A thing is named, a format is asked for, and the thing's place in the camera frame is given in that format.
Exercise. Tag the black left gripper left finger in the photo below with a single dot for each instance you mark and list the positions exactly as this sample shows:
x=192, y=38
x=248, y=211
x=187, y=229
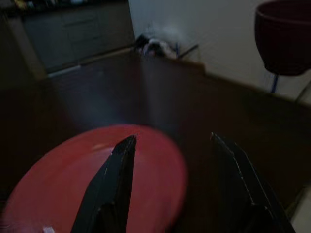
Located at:
x=111, y=189

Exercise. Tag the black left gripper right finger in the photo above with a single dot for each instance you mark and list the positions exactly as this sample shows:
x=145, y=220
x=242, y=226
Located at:
x=238, y=194

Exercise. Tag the grey kitchen cabinet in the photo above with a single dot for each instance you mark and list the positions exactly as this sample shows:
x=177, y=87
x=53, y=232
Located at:
x=77, y=31

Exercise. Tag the white bowl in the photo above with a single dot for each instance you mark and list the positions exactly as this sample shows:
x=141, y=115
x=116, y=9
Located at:
x=284, y=36

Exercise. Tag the red plate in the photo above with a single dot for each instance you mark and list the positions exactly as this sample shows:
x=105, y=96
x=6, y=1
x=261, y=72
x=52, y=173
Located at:
x=60, y=179

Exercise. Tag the dark wooden dining table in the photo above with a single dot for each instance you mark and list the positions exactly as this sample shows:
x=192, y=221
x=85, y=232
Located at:
x=170, y=97

